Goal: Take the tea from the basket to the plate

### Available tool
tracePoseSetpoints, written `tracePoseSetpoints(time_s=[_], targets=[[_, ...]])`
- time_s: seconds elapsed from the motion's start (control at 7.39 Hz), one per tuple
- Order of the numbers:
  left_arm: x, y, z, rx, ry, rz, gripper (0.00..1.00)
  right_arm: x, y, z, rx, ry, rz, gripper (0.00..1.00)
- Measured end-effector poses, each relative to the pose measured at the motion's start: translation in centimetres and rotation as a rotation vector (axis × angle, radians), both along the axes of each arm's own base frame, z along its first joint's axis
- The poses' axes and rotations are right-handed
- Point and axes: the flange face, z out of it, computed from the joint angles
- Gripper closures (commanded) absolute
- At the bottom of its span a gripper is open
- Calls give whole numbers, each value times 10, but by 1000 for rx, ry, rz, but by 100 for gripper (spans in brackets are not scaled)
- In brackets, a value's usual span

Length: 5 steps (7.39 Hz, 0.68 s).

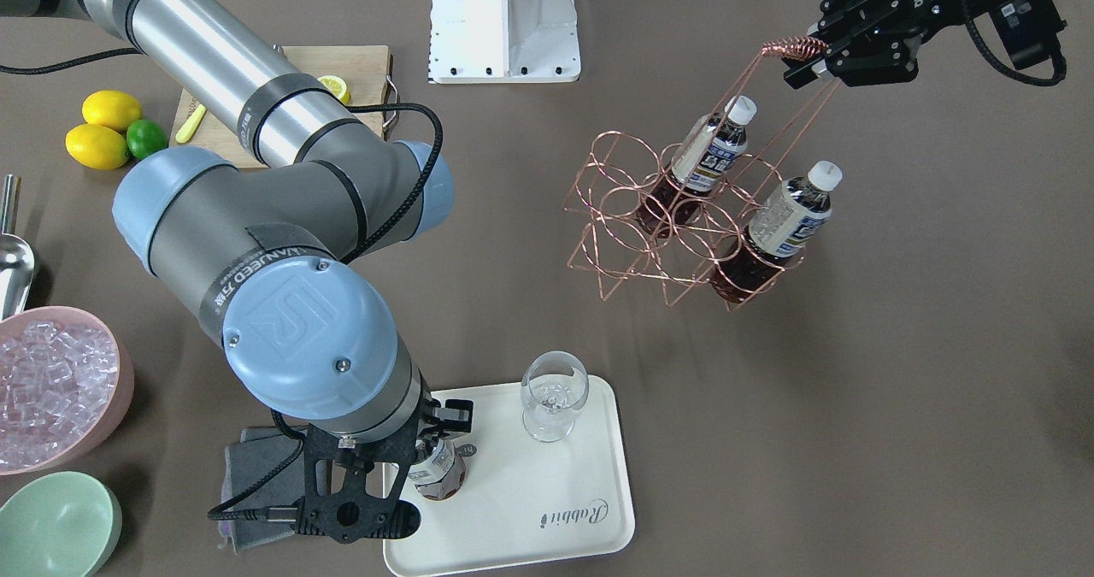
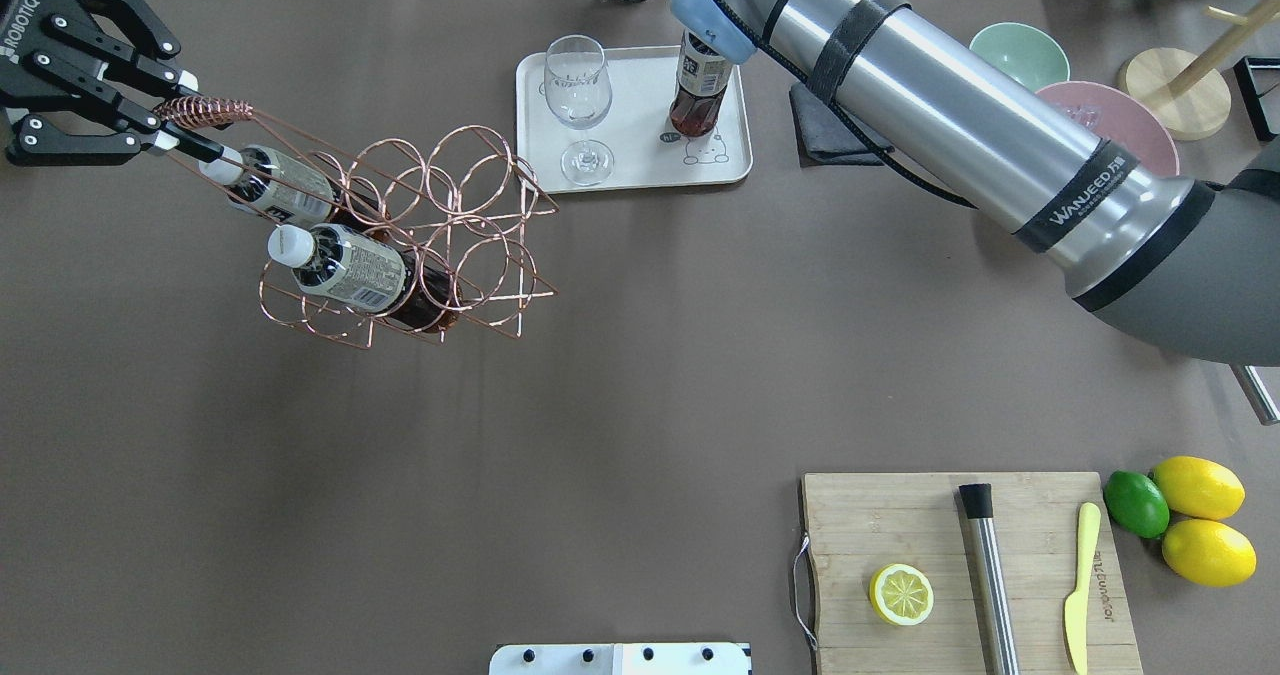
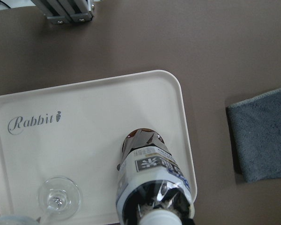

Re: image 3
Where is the clear wine glass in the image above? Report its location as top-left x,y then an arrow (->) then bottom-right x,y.
0,176 -> 83,225

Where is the cream rabbit tray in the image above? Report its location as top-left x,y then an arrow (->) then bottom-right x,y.
0,70 -> 197,225

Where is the grey folded cloth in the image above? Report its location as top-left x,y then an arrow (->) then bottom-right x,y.
227,88 -> 281,183

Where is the tea bottle moved to tray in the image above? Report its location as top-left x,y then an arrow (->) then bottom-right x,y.
116,128 -> 195,225

